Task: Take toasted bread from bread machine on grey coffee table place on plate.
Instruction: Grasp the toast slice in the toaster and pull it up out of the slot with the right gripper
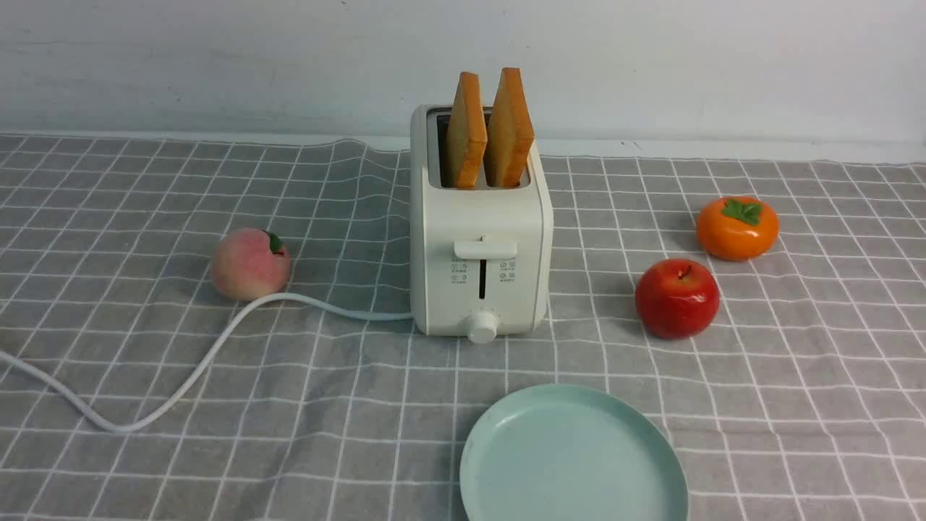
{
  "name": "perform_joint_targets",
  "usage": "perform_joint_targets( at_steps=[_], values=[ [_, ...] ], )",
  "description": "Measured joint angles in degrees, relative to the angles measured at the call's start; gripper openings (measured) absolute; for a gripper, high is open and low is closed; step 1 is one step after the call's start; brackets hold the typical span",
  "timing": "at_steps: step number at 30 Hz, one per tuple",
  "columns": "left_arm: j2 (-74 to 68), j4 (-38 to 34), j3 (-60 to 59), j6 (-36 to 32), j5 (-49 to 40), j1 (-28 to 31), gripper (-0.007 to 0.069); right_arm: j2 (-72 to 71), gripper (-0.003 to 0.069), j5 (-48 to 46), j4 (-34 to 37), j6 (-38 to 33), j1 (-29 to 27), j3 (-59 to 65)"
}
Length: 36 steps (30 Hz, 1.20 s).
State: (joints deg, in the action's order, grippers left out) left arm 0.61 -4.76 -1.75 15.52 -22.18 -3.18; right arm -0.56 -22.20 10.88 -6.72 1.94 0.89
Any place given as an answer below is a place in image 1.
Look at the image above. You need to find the toast slice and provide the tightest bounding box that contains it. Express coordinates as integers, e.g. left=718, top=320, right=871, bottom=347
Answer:
left=442, top=72, right=488, bottom=190
left=484, top=68, right=535, bottom=188

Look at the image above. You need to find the white two-slot toaster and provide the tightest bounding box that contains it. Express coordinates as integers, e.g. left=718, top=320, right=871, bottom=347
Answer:
left=408, top=105, right=553, bottom=344

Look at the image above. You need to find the light green plate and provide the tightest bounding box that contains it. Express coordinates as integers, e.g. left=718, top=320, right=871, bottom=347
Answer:
left=459, top=384, right=690, bottom=520

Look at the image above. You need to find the pink peach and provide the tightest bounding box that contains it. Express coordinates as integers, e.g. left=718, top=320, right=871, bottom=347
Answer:
left=211, top=228, right=291, bottom=301

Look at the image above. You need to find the red apple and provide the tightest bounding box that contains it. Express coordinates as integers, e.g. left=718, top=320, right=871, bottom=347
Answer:
left=634, top=258, right=721, bottom=340

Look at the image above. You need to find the orange persimmon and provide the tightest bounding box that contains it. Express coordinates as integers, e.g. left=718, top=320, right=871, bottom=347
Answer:
left=697, top=197, right=780, bottom=263

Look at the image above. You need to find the grey checked tablecloth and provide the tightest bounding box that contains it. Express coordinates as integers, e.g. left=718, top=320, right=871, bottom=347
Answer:
left=1, top=135, right=925, bottom=520

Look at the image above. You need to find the white toaster power cable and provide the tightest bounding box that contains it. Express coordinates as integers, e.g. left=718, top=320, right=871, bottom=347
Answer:
left=0, top=292, right=415, bottom=433

